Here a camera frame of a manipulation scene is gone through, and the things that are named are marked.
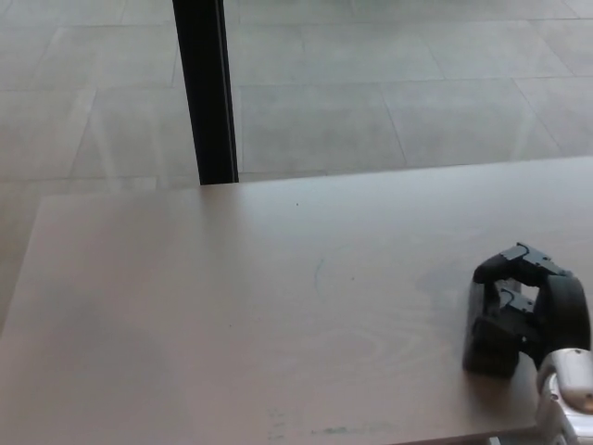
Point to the white desk frame part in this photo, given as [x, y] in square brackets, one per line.
[493, 440]

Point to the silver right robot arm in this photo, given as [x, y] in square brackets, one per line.
[567, 394]

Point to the dark grey foam board eraser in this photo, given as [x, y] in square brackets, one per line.
[477, 324]

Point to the black metal window frame post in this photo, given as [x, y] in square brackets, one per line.
[206, 92]

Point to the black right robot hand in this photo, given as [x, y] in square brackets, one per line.
[556, 315]

